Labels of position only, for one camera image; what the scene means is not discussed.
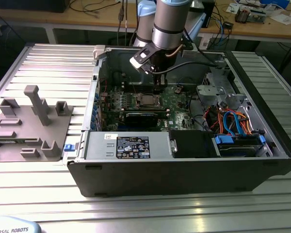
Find black equipment case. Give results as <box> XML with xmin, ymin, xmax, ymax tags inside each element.
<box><xmin>0</xmin><ymin>0</ymin><xmax>71</xmax><ymax>13</ymax></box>

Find red wire bundle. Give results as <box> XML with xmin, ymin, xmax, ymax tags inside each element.
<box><xmin>205</xmin><ymin>108</ymin><xmax>224</xmax><ymax>129</ymax></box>

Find green motherboard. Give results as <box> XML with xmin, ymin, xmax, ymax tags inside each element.
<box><xmin>99</xmin><ymin>83</ymin><xmax>197</xmax><ymax>133</ymax></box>

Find green circuit board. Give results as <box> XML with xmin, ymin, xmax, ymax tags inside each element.
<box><xmin>248</xmin><ymin>8</ymin><xmax>267</xmax><ymax>24</ymax></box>

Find grey plastic parts rack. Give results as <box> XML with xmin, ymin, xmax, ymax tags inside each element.
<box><xmin>0</xmin><ymin>84</ymin><xmax>75</xmax><ymax>163</ymax></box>

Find orange wire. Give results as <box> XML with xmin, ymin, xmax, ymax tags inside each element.
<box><xmin>232</xmin><ymin>110</ymin><xmax>255</xmax><ymax>135</ymax></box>

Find silver CPU plate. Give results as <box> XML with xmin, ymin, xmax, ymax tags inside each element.
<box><xmin>139</xmin><ymin>95</ymin><xmax>158</xmax><ymax>106</ymax></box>

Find hard disk in blue carrier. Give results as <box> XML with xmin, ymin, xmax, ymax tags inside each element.
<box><xmin>212</xmin><ymin>134</ymin><xmax>266</xmax><ymax>158</ymax></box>

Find blue box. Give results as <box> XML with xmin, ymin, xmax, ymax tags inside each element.
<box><xmin>260</xmin><ymin>0</ymin><xmax>291</xmax><ymax>8</ymax></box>

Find grey power supply unit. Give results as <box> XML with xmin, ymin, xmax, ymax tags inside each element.
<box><xmin>83</xmin><ymin>131</ymin><xmax>175</xmax><ymax>161</ymax></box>

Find CPU cooler heatsink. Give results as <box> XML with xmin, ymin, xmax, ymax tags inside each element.
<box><xmin>234</xmin><ymin>6</ymin><xmax>252</xmax><ymax>24</ymax></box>

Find black graphics card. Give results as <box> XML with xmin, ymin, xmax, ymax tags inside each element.
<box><xmin>125</xmin><ymin>111</ymin><xmax>158</xmax><ymax>128</ymax></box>

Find grey metal drive cage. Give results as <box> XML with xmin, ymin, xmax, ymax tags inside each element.
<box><xmin>195</xmin><ymin>60</ymin><xmax>249</xmax><ymax>110</ymax></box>

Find wooden desk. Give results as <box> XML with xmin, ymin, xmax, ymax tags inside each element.
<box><xmin>0</xmin><ymin>0</ymin><xmax>291</xmax><ymax>41</ymax></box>

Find black open PC case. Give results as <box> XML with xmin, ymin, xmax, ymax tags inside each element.
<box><xmin>66</xmin><ymin>45</ymin><xmax>291</xmax><ymax>198</ymax></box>

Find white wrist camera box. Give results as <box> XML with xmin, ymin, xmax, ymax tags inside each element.
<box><xmin>129</xmin><ymin>43</ymin><xmax>161</xmax><ymax>75</ymax></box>

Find black RAM slot bank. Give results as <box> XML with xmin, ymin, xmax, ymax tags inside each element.
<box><xmin>122</xmin><ymin>81</ymin><xmax>156</xmax><ymax>94</ymax></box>
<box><xmin>121</xmin><ymin>107</ymin><xmax>172</xmax><ymax>119</ymax></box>

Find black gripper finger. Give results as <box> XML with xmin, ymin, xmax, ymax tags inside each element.
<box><xmin>161</xmin><ymin>73</ymin><xmax>168</xmax><ymax>95</ymax></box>
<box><xmin>154</xmin><ymin>73</ymin><xmax>162</xmax><ymax>95</ymax></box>

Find white papers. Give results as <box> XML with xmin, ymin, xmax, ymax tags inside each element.
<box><xmin>269</xmin><ymin>12</ymin><xmax>291</xmax><ymax>25</ymax></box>

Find blue wire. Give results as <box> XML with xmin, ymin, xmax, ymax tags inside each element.
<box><xmin>222</xmin><ymin>109</ymin><xmax>242</xmax><ymax>137</ymax></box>

